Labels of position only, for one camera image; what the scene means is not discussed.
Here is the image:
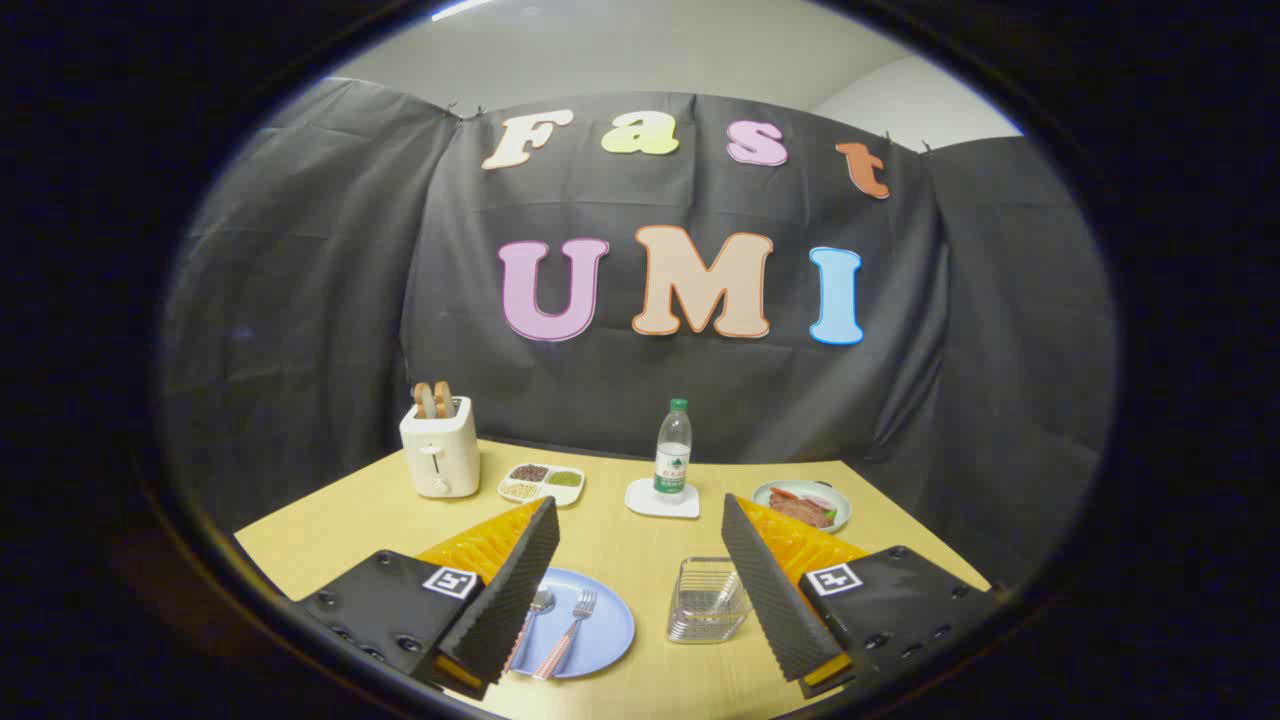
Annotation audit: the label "cream white toaster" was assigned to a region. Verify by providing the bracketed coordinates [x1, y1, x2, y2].
[400, 396, 481, 499]

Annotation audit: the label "white divided dish of beans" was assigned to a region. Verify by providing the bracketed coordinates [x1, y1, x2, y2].
[497, 462, 586, 507]

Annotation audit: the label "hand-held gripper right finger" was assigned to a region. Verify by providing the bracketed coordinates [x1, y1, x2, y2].
[720, 492, 1001, 699]

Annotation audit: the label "white square coaster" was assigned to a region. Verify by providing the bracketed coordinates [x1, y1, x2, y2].
[625, 477, 701, 520]

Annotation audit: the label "black backdrop cloth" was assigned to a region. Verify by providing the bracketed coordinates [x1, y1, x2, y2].
[160, 78, 1116, 591]

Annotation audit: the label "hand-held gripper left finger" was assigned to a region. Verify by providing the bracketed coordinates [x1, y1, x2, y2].
[295, 497, 561, 701]

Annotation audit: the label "cooked meat slices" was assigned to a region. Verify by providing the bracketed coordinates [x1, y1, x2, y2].
[768, 487, 836, 528]

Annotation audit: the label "pale green food plate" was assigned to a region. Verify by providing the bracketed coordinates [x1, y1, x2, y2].
[752, 480, 852, 534]

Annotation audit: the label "blue round plate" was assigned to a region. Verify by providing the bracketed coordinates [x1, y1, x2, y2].
[505, 567, 636, 680]

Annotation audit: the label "fork with red checked handle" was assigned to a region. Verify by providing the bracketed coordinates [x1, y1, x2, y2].
[533, 590, 598, 681]

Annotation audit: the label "clear water bottle green cap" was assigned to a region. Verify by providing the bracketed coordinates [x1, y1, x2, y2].
[654, 398, 693, 499]

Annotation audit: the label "spoon with red checked handle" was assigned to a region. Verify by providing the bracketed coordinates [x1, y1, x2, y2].
[505, 588, 556, 671]

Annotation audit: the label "metal wire cutlery basket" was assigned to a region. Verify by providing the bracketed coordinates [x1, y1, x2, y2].
[667, 557, 753, 644]

